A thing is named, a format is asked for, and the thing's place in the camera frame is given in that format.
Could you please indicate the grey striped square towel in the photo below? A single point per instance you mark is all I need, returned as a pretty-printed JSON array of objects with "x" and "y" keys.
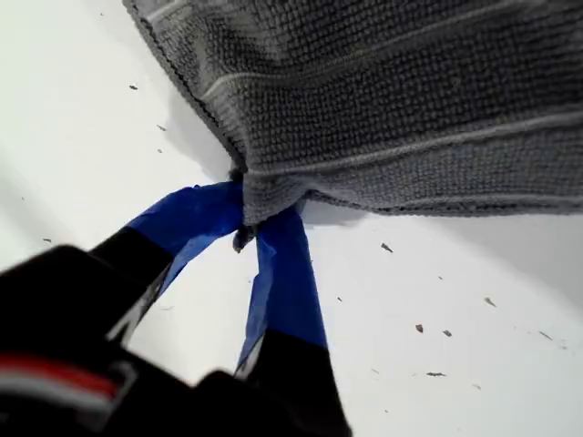
[{"x": 364, "y": 114}]

